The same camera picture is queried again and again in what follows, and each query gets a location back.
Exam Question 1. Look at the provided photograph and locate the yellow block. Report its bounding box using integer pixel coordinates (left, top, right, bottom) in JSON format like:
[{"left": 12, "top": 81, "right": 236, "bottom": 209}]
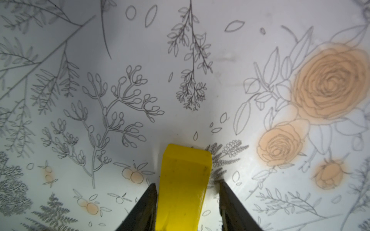
[{"left": 155, "top": 144, "right": 212, "bottom": 231}]

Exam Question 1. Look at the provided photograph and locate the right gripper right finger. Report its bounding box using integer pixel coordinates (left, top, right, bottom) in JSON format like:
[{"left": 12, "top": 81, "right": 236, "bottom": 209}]
[{"left": 219, "top": 181, "right": 262, "bottom": 231}]

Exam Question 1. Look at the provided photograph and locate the floral table mat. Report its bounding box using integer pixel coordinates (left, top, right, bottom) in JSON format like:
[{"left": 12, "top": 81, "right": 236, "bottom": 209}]
[{"left": 1, "top": 1, "right": 370, "bottom": 231}]

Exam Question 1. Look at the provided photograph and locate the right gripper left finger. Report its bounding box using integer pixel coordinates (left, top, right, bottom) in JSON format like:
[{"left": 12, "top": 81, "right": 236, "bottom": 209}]
[{"left": 116, "top": 183, "right": 158, "bottom": 231}]

